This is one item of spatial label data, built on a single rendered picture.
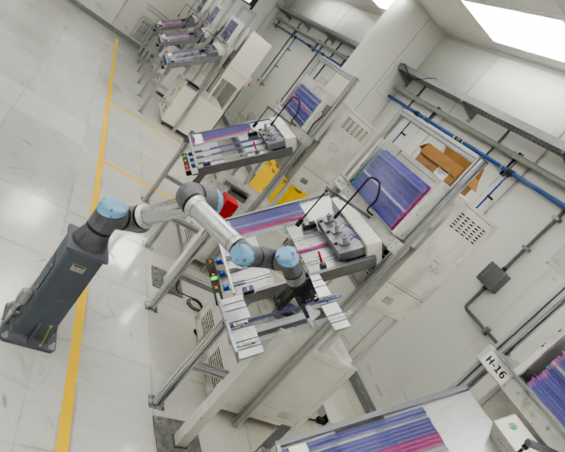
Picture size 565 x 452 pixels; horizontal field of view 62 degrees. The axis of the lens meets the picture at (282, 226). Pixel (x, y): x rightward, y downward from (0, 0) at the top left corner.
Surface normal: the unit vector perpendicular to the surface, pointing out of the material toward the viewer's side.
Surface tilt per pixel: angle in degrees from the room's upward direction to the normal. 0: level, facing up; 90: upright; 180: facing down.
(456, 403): 44
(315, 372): 90
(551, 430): 90
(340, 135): 90
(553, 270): 90
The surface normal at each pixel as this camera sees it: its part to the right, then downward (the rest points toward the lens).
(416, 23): 0.26, 0.51
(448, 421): -0.07, -0.84
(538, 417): -0.74, -0.43
